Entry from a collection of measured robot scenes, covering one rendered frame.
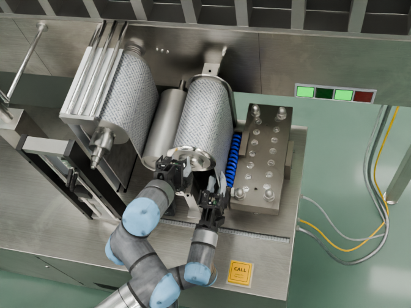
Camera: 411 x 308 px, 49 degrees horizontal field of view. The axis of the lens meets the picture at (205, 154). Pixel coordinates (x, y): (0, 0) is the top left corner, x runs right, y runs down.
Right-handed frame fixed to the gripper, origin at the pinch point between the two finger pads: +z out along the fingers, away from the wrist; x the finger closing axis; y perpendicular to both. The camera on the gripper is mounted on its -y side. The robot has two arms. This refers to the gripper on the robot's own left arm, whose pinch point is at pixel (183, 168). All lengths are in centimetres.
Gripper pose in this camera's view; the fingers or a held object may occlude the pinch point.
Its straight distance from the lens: 131.4
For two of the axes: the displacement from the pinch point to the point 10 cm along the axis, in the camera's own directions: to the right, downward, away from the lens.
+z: 2.5, -3.6, 9.0
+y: 0.3, -9.2, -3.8
